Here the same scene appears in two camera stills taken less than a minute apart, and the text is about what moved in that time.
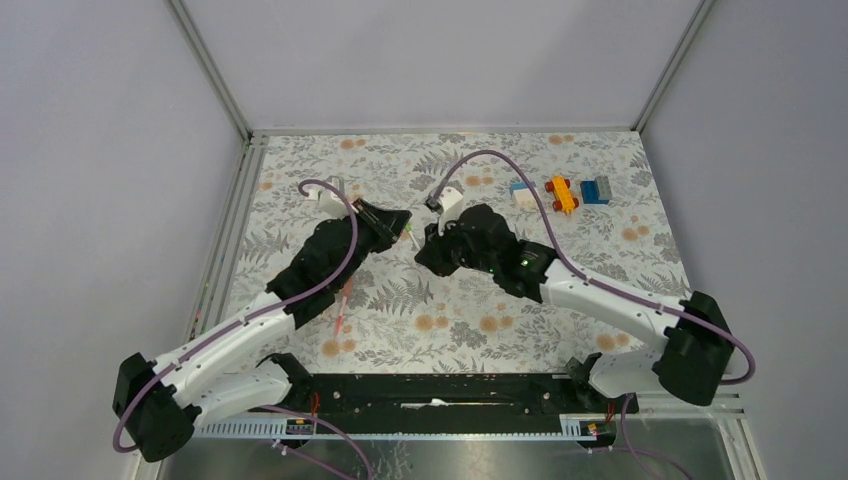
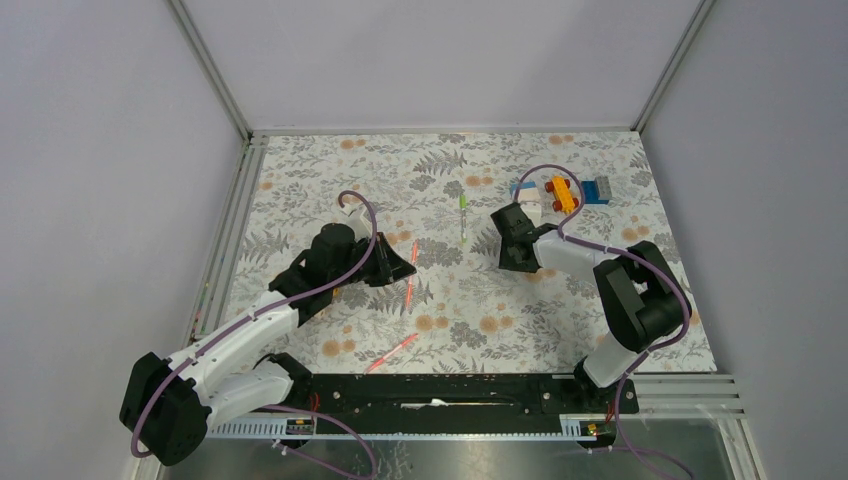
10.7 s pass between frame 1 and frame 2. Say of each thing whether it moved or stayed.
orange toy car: stayed
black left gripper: moved
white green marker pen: moved
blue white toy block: stayed
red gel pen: moved
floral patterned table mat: stayed
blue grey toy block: stayed
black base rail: stayed
